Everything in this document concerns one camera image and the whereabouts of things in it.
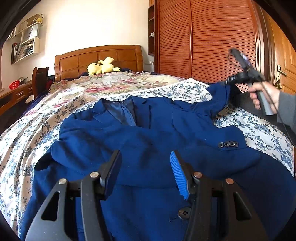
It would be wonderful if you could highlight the pink floral quilt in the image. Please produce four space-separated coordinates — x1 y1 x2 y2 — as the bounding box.
23 69 185 115

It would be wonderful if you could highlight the wooden room door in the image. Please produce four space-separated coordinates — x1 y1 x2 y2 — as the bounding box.
268 16 296 94

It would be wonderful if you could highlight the white wall shelf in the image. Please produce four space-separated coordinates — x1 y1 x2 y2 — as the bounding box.
8 14 44 65

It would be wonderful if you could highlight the wooden louvered wardrobe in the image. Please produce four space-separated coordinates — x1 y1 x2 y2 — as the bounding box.
148 1 268 83

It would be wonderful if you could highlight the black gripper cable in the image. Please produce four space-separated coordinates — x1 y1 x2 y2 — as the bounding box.
227 52 296 149

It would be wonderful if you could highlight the person's right hand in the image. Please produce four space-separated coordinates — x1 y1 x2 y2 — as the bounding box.
248 81 280 115

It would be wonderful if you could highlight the metal door handle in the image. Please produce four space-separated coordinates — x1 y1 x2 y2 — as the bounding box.
274 65 287 89

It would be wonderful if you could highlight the dark wooden chair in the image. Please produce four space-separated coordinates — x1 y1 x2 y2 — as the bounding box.
32 67 49 98

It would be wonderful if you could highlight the navy blue suit jacket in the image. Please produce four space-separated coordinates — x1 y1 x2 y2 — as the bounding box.
21 84 295 240

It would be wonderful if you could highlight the long wooden desk cabinet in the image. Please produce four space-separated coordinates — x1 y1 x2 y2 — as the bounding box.
0 80 33 115

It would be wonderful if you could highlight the wooden bed headboard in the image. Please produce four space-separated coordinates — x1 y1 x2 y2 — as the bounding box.
54 45 144 82

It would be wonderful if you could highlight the blue floral bed sheet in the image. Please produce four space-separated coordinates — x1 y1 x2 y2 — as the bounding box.
1 78 295 235

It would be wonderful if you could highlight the grey right sleeve forearm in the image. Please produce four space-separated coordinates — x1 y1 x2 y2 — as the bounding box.
277 92 296 133

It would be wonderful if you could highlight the yellow plush toy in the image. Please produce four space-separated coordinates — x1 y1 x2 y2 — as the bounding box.
87 57 120 75

